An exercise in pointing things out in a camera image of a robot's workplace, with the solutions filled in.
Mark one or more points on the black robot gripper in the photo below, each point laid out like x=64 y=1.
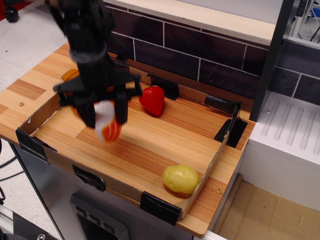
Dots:
x=100 y=78

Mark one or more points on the white and orange toy sushi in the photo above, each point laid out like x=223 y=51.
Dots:
x=107 y=125

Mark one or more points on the orange transparent plastic pot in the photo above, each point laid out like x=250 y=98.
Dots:
x=68 y=76

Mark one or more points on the black caster wheel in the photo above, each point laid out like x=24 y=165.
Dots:
x=11 y=14

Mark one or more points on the taped cardboard fence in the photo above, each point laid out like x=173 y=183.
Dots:
x=132 y=165

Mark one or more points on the white toy sink drainboard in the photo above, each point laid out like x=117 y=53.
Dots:
x=282 y=156

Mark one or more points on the red toy strawberry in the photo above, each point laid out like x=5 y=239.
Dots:
x=153 y=100

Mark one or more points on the dark grey vertical post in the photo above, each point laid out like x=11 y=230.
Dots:
x=273 y=58

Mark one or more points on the yellow toy potato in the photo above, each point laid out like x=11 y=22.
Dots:
x=180 y=179

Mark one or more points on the grey oven control panel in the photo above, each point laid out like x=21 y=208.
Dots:
x=96 y=224

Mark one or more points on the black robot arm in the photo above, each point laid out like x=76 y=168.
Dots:
x=88 y=26

